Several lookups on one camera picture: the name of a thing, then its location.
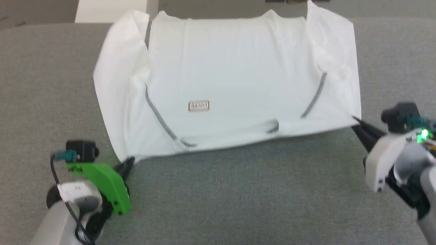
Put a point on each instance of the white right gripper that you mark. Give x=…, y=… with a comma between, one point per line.
x=383, y=160

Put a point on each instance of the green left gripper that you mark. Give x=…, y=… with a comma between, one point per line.
x=109, y=185

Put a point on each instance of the white garment with grey trim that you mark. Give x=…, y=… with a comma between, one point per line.
x=231, y=78

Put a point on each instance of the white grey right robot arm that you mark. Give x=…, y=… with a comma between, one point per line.
x=415, y=170

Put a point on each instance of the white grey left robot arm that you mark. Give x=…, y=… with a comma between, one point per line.
x=58, y=221

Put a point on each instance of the white box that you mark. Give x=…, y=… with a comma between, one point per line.
x=112, y=10

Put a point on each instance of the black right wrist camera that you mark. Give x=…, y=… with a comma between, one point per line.
x=402, y=115

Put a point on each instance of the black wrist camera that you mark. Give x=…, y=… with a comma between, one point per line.
x=402, y=115
x=83, y=150

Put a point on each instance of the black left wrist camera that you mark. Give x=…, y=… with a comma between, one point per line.
x=83, y=150

